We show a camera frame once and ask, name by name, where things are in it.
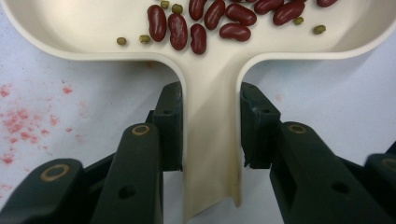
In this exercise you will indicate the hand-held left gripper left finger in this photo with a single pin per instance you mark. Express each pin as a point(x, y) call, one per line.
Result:
point(134, 174)

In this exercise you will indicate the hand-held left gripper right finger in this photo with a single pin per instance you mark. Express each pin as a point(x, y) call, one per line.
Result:
point(311, 174)

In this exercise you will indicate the cream plastic dustpan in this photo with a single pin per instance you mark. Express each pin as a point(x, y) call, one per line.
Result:
point(211, 102)

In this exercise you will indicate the pile of red green beans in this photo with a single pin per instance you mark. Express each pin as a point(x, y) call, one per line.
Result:
point(199, 28)

